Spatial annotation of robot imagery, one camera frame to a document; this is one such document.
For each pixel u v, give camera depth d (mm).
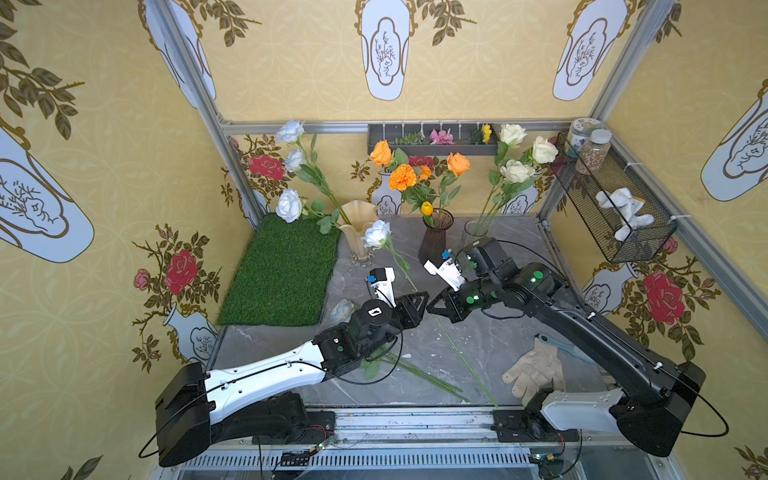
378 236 703
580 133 853
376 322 517
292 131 780
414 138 881
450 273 626
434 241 1043
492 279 527
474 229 949
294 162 812
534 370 817
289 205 718
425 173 852
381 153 806
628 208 702
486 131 874
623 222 688
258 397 462
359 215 978
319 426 733
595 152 798
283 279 1009
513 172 789
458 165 838
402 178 731
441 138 878
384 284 648
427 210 816
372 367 841
